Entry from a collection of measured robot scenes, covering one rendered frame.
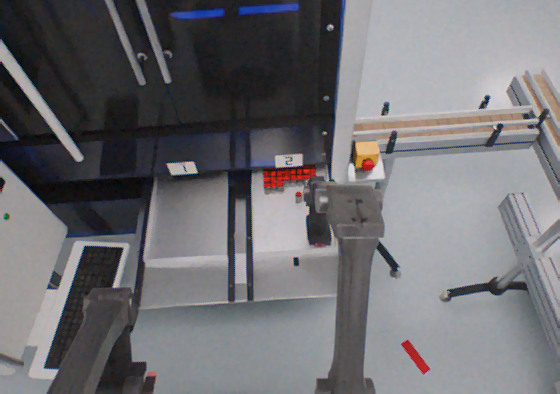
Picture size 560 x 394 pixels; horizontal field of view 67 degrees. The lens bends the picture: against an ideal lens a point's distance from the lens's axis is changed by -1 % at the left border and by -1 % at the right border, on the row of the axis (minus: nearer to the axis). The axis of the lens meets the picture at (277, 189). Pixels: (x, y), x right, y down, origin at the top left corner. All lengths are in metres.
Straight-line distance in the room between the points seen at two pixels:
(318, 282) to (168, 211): 0.55
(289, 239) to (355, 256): 0.70
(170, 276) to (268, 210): 0.38
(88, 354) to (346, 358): 0.40
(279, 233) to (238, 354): 0.93
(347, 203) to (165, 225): 0.87
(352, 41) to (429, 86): 2.14
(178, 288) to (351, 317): 0.74
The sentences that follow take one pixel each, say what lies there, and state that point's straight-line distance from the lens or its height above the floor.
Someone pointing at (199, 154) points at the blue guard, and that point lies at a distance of 1.33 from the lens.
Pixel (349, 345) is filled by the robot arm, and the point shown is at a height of 1.37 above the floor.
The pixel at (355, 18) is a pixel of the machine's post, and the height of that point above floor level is 1.52.
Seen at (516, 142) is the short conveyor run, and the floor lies 0.89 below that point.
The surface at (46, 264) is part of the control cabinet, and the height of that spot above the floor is 0.86.
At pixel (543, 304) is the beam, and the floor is 0.49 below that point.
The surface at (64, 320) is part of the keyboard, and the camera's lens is 1.52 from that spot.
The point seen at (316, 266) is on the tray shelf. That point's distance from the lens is 1.33.
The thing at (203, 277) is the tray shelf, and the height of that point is 0.88.
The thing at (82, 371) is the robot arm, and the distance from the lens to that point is 0.69.
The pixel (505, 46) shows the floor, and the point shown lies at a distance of 3.65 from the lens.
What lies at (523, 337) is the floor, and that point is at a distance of 2.40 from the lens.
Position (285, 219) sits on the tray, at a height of 0.88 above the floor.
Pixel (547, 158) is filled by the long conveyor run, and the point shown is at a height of 0.89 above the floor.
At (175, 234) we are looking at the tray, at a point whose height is 0.88.
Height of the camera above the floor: 2.11
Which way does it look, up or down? 57 degrees down
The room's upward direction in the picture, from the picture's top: 6 degrees counter-clockwise
